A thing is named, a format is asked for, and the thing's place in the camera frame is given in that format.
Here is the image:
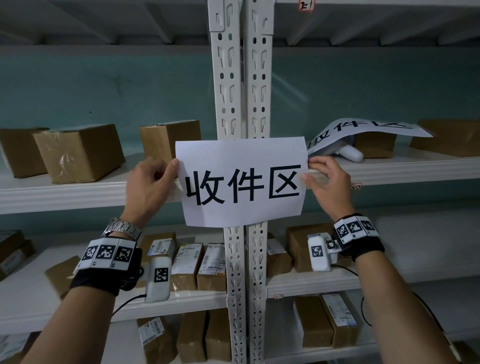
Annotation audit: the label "person's right hand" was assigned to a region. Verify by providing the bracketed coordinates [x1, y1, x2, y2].
[299, 155, 356, 223]

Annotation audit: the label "person's left hand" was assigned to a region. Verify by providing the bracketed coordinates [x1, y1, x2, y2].
[121, 157, 184, 229]

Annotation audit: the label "white paper sign black characters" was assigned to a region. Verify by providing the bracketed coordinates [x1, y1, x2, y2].
[175, 136, 309, 229]

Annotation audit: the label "person's right forearm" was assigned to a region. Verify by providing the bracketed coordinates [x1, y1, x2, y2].
[354, 249, 463, 364]

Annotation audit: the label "person's left forearm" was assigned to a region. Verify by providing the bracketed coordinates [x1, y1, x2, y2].
[22, 287, 118, 364]

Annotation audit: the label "brown cardboard box green tape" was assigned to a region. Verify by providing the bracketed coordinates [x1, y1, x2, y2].
[139, 119, 202, 166]

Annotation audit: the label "white handheld scanner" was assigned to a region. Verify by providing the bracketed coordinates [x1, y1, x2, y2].
[327, 144, 365, 163]

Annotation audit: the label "large brown cardboard box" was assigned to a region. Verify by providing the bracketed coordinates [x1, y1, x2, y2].
[285, 223, 356, 274]

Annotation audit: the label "black right wristband with markers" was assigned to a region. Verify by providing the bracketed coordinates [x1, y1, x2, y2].
[331, 213, 386, 262]

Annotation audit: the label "black wristband with markers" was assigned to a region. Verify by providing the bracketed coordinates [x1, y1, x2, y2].
[331, 213, 386, 262]
[70, 236, 144, 297]

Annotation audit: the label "curled white paper sign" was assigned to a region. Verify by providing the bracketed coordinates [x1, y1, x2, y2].
[306, 118, 434, 155]

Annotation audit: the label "small brown cardboard box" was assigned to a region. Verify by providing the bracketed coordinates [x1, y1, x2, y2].
[44, 255, 82, 301]
[353, 131, 397, 159]

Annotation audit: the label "brown box with white label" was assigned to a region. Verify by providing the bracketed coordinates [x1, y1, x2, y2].
[170, 242, 205, 292]
[320, 293, 359, 348]
[196, 242, 227, 292]
[266, 232, 293, 278]
[136, 316, 178, 364]
[136, 232, 178, 289]

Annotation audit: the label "silver metal wristwatch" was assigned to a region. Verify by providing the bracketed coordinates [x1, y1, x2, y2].
[101, 217, 143, 241]

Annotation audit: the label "tape-wrapped brown cardboard box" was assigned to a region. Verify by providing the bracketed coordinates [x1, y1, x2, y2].
[32, 124, 126, 185]

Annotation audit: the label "black left wristband with markers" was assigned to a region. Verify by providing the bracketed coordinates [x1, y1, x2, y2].
[70, 236, 144, 297]

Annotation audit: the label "plain brown cardboard box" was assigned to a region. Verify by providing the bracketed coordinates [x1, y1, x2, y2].
[0, 127, 50, 179]
[293, 296, 335, 349]

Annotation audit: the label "wide brown cardboard box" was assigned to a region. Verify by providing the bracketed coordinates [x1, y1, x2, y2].
[409, 119, 480, 158]

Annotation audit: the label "tall brown cardboard box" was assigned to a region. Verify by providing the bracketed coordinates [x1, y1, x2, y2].
[205, 308, 232, 363]
[176, 310, 208, 363]

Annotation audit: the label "flat brown cardboard boxes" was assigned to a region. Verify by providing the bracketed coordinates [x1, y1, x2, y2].
[0, 229, 37, 282]

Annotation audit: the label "grey wrapped parcel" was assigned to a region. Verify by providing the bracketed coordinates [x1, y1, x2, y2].
[0, 331, 41, 364]

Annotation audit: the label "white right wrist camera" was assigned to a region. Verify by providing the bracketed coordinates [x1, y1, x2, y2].
[307, 232, 339, 273]

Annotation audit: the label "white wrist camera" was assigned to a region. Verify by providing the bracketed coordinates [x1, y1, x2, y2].
[145, 256, 173, 304]
[307, 232, 339, 273]

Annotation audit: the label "white perforated shelf post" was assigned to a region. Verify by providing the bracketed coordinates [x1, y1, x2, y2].
[207, 0, 247, 364]
[245, 0, 276, 364]

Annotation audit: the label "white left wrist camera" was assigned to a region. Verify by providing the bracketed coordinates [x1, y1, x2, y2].
[145, 256, 173, 304]

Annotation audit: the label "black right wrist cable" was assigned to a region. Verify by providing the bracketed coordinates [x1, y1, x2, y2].
[330, 263, 445, 332]

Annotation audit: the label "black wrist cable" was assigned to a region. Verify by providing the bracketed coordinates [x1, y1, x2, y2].
[330, 263, 445, 332]
[112, 293, 147, 316]

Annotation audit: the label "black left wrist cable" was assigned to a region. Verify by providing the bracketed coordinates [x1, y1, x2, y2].
[112, 293, 147, 316]

